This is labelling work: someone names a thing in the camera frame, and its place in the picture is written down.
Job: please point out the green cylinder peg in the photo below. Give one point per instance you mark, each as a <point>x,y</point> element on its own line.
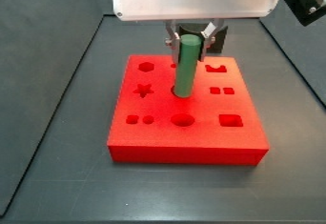
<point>187,63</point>

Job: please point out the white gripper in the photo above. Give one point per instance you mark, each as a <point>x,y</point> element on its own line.
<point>140,10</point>

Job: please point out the red shape sorter block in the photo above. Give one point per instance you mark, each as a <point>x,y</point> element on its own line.
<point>209,128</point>

